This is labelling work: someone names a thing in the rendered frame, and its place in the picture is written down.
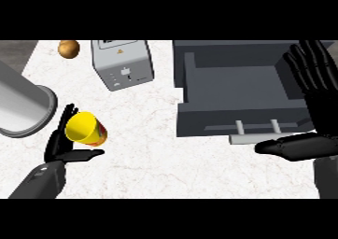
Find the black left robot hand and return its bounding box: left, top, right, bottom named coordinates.
left=42, top=103, right=106, bottom=164

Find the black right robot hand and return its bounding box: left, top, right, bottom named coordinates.
left=253, top=39, right=338, bottom=162

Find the yellow cup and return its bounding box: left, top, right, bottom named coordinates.
left=64, top=111, right=109, bottom=148

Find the dark grey open drawer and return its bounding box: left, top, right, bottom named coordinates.
left=175, top=51, right=317, bottom=138

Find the large pale grey cylinder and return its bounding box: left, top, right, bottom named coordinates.
left=0, top=54, right=58, bottom=139

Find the dark grey cabinet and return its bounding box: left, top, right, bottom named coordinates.
left=172, top=39, right=336, bottom=89

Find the grey toaster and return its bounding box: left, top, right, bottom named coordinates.
left=91, top=39, right=156, bottom=92

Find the brown potato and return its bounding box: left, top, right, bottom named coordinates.
left=56, top=39, right=81, bottom=60

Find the pale grey drawer handle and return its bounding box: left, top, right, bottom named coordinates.
left=227, top=119, right=294, bottom=146

